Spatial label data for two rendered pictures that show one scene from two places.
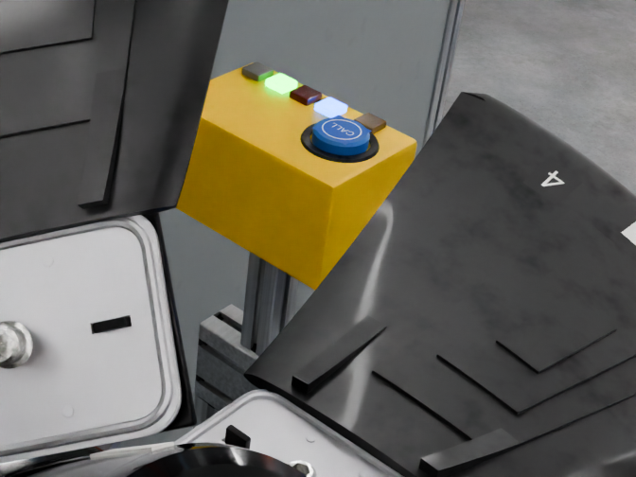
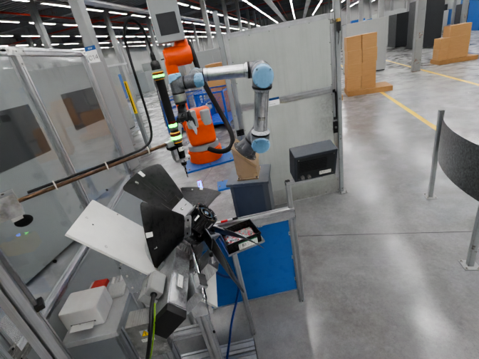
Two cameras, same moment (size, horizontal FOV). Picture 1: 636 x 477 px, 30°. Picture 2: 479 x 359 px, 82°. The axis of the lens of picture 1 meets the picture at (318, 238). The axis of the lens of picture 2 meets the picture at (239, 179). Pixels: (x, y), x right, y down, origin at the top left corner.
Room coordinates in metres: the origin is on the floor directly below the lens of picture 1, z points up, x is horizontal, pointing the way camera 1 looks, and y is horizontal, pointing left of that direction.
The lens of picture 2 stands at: (-0.77, 0.50, 1.84)
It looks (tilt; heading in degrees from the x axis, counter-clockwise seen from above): 25 degrees down; 323
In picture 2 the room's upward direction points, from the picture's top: 12 degrees counter-clockwise
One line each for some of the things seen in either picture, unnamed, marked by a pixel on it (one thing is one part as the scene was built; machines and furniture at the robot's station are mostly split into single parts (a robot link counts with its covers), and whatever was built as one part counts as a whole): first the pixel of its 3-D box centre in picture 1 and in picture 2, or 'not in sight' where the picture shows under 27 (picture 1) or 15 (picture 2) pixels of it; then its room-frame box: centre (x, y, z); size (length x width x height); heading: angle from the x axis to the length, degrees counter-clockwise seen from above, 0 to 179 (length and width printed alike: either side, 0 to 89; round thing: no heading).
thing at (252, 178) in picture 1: (284, 177); not in sight; (0.75, 0.03, 1.02); 0.16 x 0.10 x 0.11; 55
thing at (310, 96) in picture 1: (306, 95); not in sight; (0.78, 0.02, 1.08); 0.02 x 0.02 x 0.01; 55
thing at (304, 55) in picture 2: not in sight; (288, 115); (1.22, -1.81, 1.10); 1.21 x 0.06 x 2.20; 55
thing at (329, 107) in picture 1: (330, 107); not in sight; (0.77, 0.00, 1.08); 0.02 x 0.02 x 0.01; 55
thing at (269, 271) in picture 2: not in sight; (237, 268); (0.52, -0.29, 0.45); 0.82 x 0.02 x 0.66; 55
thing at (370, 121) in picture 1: (369, 123); not in sight; (0.75, -0.03, 1.08); 0.02 x 0.02 x 0.01; 55
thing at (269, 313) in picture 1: (272, 285); not in sight; (0.75, 0.03, 0.92); 0.03 x 0.03 x 0.12; 55
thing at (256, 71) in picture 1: (257, 71); not in sight; (0.81, 0.06, 1.08); 0.02 x 0.02 x 0.01; 55
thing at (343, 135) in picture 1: (340, 138); not in sight; (0.72, -0.01, 1.08); 0.04 x 0.04 x 0.02
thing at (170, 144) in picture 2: not in sight; (177, 149); (0.28, 0.00, 1.50); 0.09 x 0.07 x 0.10; 90
